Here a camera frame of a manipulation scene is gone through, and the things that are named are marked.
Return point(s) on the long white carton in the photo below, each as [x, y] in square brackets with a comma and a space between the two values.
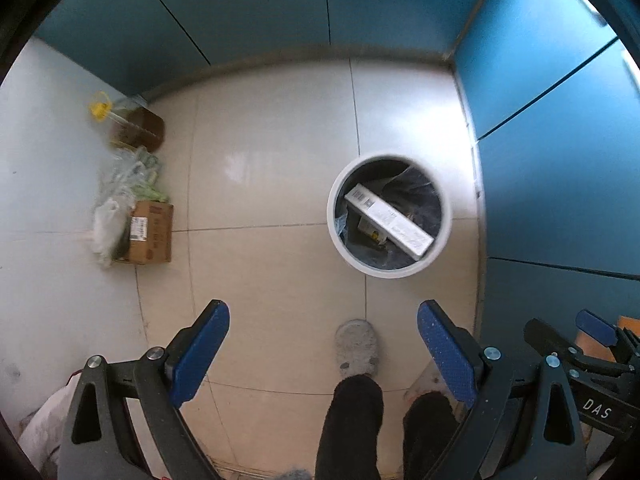
[395, 225]

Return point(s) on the brown cardboard box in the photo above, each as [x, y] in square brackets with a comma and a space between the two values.
[152, 232]

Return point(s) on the grey slipper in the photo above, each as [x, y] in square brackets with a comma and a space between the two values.
[422, 380]
[356, 345]

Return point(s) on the white sack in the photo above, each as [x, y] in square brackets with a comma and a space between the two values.
[45, 425]

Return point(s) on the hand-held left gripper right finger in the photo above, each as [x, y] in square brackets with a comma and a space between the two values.
[445, 355]

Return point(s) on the white plastic bag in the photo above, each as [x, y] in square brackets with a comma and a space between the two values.
[107, 225]

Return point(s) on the person's right leg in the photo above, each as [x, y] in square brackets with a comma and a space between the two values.
[427, 435]

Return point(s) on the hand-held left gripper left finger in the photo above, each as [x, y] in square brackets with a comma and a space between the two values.
[200, 350]

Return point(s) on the oil bottle with yellow cap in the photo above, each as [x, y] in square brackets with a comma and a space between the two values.
[137, 127]

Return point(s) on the dark bin liner bag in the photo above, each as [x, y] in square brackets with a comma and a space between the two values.
[415, 195]

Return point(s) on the clear crumpled plastic bags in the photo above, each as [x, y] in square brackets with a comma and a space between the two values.
[130, 175]

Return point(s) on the blue cabinet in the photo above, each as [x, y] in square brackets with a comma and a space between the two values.
[550, 135]
[275, 5]

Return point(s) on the white round trash bin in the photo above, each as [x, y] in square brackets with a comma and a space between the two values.
[340, 240]

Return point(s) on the brown cardboard piece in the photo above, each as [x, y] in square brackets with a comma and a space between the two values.
[587, 342]

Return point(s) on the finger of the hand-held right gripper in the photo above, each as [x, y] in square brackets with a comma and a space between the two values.
[595, 324]
[550, 339]

